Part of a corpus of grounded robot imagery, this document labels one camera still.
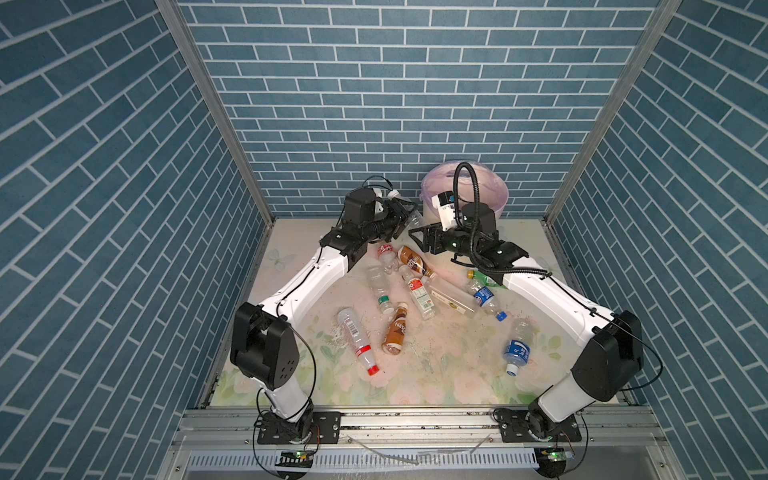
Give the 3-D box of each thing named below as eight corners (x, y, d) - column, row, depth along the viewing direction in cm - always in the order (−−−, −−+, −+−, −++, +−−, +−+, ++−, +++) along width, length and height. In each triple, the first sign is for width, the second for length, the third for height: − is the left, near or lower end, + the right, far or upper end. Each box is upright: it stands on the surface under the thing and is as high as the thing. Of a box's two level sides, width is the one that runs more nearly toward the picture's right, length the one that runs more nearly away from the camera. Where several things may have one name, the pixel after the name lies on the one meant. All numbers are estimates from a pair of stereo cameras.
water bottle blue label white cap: (498, 372, 84) (504, 365, 80) (511, 322, 94) (517, 314, 90) (519, 381, 83) (525, 375, 78) (530, 330, 93) (536, 322, 88)
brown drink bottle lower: (383, 352, 87) (382, 346, 84) (398, 306, 97) (398, 299, 94) (399, 357, 87) (399, 351, 83) (413, 310, 96) (414, 303, 93)
